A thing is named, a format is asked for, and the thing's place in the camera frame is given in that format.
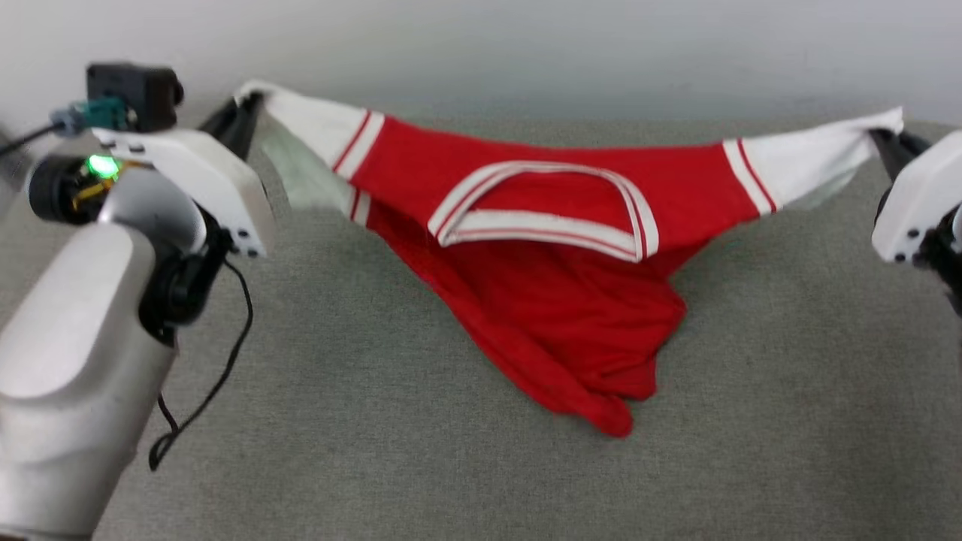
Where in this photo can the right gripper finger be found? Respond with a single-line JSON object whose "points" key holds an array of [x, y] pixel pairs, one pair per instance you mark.
{"points": [[898, 150]]}

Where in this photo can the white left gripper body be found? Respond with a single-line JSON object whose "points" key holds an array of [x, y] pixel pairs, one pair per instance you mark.
{"points": [[203, 176]]}

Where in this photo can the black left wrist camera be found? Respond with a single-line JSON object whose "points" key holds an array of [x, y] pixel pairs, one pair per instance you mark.
{"points": [[139, 90]]}

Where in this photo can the red white t-shirt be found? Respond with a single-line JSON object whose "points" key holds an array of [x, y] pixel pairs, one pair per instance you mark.
{"points": [[556, 300]]}

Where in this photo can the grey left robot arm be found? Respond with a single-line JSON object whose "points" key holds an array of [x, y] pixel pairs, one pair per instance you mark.
{"points": [[68, 361]]}

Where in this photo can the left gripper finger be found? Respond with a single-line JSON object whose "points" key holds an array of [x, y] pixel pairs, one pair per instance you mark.
{"points": [[234, 128]]}

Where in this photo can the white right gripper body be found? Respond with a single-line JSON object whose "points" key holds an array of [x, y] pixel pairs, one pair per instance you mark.
{"points": [[921, 203]]}

